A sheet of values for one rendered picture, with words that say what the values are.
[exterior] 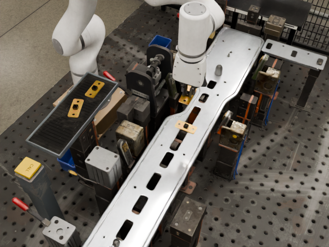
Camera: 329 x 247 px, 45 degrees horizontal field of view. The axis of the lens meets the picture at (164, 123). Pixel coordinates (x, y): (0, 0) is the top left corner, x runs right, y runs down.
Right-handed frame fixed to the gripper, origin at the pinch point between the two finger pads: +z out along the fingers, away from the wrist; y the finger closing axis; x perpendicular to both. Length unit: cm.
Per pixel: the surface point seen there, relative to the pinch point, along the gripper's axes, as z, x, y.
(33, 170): 11, -42, -36
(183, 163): 26.8, -11.0, 3.9
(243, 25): 26, 77, 2
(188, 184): 56, -2, 4
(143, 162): 26.8, -16.5, -9.9
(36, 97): 126, 62, -140
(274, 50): 26, 64, 20
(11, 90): 126, 61, -162
